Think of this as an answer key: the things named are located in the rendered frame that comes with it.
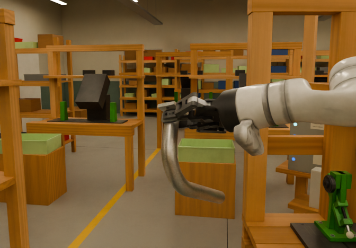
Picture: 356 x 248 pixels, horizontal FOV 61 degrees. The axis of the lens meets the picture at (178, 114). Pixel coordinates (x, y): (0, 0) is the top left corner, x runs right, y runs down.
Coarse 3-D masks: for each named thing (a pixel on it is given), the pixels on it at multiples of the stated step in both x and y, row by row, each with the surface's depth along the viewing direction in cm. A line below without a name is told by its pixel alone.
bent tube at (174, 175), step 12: (168, 108) 60; (168, 132) 58; (168, 144) 57; (168, 156) 56; (168, 168) 56; (168, 180) 58; (180, 180) 57; (180, 192) 59; (192, 192) 60; (204, 192) 64; (216, 192) 69
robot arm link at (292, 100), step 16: (288, 80) 47; (304, 80) 46; (352, 80) 41; (272, 96) 47; (288, 96) 45; (304, 96) 44; (320, 96) 42; (336, 96) 41; (352, 96) 40; (272, 112) 47; (288, 112) 46; (304, 112) 45; (320, 112) 43; (336, 112) 42; (352, 112) 40
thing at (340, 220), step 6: (336, 198) 129; (336, 204) 128; (342, 204) 127; (336, 210) 128; (342, 210) 126; (336, 216) 127; (342, 216) 127; (348, 216) 127; (336, 222) 127; (342, 222) 124; (348, 222) 123
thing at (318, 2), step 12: (252, 0) 132; (264, 0) 132; (276, 0) 132; (288, 0) 131; (300, 0) 131; (312, 0) 131; (324, 0) 131; (336, 0) 131; (348, 0) 131; (252, 12) 134; (276, 12) 134; (288, 12) 134; (300, 12) 134; (312, 12) 134; (324, 12) 134; (336, 12) 134
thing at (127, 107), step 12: (120, 60) 1079; (132, 60) 1068; (144, 60) 1061; (168, 60) 1048; (180, 60) 1042; (120, 72) 1084; (144, 72) 1076; (168, 72) 1068; (180, 72) 1058; (120, 84) 1091; (132, 84) 1092; (144, 84) 1119; (168, 84) 1072; (180, 84) 1064; (120, 96) 1097; (132, 96) 1095; (144, 96) 1090; (156, 96) 1081; (168, 96) 1111; (180, 96) 1067; (120, 108) 1103; (132, 108) 1104; (156, 108) 1124
